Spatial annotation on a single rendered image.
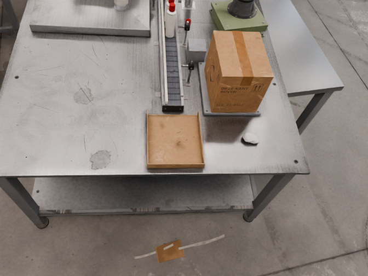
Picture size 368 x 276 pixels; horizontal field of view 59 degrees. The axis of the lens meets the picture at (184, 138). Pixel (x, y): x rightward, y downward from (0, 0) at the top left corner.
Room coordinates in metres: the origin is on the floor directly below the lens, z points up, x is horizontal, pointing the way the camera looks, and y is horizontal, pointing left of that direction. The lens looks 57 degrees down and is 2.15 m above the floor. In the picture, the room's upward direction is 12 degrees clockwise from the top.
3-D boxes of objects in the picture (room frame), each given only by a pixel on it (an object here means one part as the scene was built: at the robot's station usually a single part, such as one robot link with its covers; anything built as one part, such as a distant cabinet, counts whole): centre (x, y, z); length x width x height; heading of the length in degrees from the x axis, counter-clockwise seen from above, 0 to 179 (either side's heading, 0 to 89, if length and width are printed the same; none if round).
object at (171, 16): (1.49, 0.21, 0.98); 0.05 x 0.05 x 0.20
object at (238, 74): (1.19, -0.19, 0.99); 0.30 x 0.24 x 0.27; 15
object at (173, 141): (0.82, 0.04, 0.85); 0.30 x 0.26 x 0.04; 14
